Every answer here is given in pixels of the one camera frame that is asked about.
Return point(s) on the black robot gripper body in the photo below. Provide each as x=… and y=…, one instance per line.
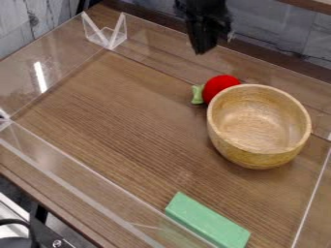
x=206, y=16

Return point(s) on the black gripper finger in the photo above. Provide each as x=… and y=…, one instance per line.
x=202, y=34

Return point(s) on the red plush strawberry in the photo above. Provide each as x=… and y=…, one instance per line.
x=204, y=92

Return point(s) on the light wooden bowl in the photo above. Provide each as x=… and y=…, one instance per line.
x=259, y=126

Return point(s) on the green rectangular block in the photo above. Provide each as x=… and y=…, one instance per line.
x=205, y=222

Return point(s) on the clear acrylic corner bracket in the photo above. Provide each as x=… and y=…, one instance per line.
x=106, y=38

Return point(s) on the clear acrylic front wall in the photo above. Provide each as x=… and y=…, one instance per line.
x=109, y=216

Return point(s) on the black table leg bracket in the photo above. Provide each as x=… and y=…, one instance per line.
x=52, y=233

